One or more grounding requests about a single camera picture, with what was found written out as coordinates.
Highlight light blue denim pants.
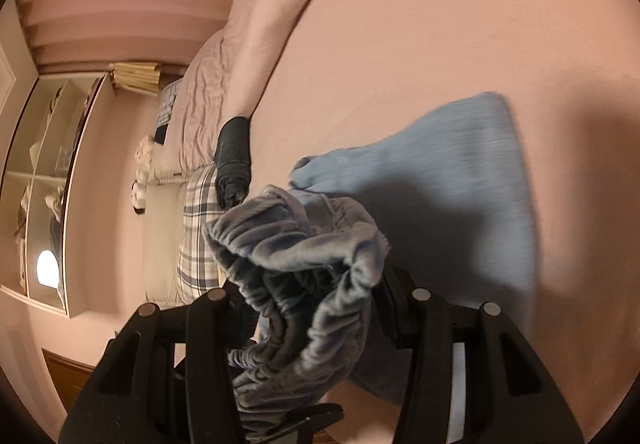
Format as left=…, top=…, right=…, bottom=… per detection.
left=202, top=91, right=539, bottom=434

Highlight plaid pillow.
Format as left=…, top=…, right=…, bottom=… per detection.
left=176, top=164, right=227, bottom=303

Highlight white plush toy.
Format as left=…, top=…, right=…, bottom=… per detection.
left=130, top=135, right=162, bottom=214

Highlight white shelf cabinet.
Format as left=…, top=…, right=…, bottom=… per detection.
left=1, top=72, right=114, bottom=317

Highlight folded dark grey garment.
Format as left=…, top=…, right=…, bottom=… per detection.
left=214, top=117, right=252, bottom=210

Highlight striped pillow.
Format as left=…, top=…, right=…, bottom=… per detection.
left=153, top=79, right=182, bottom=145

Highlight yellow hanging cloth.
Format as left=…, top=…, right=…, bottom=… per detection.
left=110, top=62, right=162, bottom=96

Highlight pink bed sheet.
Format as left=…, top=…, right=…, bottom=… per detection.
left=214, top=0, right=639, bottom=433

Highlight pink duvet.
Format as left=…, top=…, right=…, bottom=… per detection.
left=157, top=0, right=310, bottom=173

